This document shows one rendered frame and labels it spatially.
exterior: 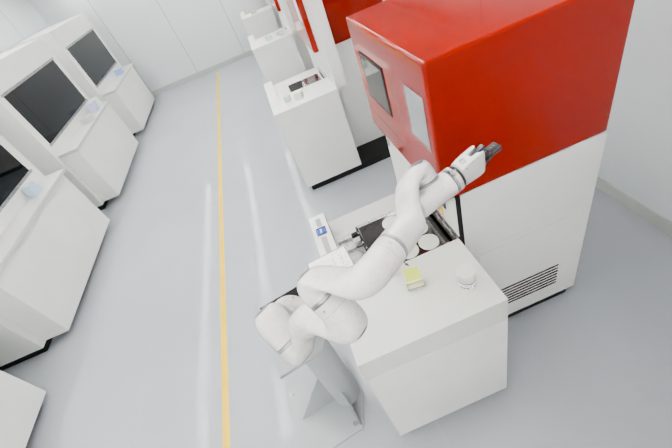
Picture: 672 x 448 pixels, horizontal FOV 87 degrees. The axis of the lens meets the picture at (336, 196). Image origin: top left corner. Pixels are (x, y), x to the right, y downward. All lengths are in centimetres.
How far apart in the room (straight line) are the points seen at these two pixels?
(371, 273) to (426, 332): 66
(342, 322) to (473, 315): 67
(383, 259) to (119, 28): 897
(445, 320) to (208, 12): 850
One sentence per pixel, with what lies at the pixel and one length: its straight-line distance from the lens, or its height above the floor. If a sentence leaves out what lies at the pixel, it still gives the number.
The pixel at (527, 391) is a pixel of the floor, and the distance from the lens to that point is 243.
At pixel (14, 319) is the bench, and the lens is 422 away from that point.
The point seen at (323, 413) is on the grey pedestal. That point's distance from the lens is 251.
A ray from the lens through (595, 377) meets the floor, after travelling 252.
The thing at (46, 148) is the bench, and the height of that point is 105.
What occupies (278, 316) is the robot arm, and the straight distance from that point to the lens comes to 130.
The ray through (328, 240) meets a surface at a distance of 187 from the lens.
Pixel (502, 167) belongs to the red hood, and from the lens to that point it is 157.
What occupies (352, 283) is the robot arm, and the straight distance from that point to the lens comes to 88.
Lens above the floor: 228
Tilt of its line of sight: 39 degrees down
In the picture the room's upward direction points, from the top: 22 degrees counter-clockwise
